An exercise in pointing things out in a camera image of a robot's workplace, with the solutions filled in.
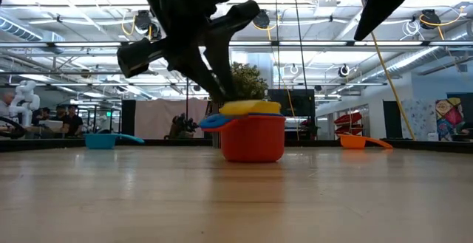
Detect pale patterned panel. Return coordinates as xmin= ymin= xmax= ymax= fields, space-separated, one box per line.
xmin=401 ymin=98 xmax=437 ymax=141

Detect black hanging cable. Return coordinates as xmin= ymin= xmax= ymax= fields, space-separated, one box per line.
xmin=291 ymin=0 xmax=310 ymax=141

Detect black door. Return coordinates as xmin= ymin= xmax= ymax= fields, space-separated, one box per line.
xmin=382 ymin=100 xmax=403 ymax=140

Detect black monitor screen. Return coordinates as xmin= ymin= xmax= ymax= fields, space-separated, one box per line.
xmin=268 ymin=89 xmax=316 ymax=118

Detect black upright panel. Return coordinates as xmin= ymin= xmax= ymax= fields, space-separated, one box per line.
xmin=120 ymin=99 xmax=137 ymax=140

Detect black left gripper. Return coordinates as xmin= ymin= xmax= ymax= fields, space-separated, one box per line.
xmin=117 ymin=0 xmax=261 ymax=103

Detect red shelf bins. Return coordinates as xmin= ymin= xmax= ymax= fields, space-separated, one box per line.
xmin=333 ymin=110 xmax=364 ymax=137

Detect orange measuring cup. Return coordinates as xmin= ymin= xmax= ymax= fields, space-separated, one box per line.
xmin=338 ymin=133 xmax=394 ymax=150

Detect black table frame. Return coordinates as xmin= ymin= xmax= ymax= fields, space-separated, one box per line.
xmin=0 ymin=137 xmax=473 ymax=153

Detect black camera stand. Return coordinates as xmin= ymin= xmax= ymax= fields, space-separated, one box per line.
xmin=184 ymin=75 xmax=191 ymax=122

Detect black curved bar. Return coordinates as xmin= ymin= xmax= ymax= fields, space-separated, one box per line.
xmin=0 ymin=116 xmax=27 ymax=140

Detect black ceiling cable reel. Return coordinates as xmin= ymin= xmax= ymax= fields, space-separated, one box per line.
xmin=252 ymin=9 xmax=272 ymax=30
xmin=418 ymin=8 xmax=442 ymax=30
xmin=132 ymin=9 xmax=163 ymax=41

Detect teal measuring cup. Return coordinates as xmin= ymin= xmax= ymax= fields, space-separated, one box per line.
xmin=84 ymin=132 xmax=146 ymax=151

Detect beige curtain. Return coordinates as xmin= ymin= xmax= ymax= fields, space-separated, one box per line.
xmin=135 ymin=97 xmax=211 ymax=140

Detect person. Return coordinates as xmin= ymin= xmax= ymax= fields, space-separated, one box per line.
xmin=0 ymin=90 xmax=15 ymax=128
xmin=32 ymin=106 xmax=52 ymax=126
xmin=54 ymin=104 xmax=68 ymax=124
xmin=63 ymin=104 xmax=85 ymax=137

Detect potted plant striped pot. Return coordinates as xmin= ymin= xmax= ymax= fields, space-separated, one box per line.
xmin=212 ymin=61 xmax=270 ymax=148

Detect white humanoid robot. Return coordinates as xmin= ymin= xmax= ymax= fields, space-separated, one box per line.
xmin=9 ymin=79 xmax=41 ymax=137

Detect colourful patchwork quilt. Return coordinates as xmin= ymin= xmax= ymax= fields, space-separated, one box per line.
xmin=435 ymin=97 xmax=471 ymax=143

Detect yellow hanging cable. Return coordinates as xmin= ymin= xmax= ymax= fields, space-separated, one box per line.
xmin=370 ymin=32 xmax=418 ymax=141

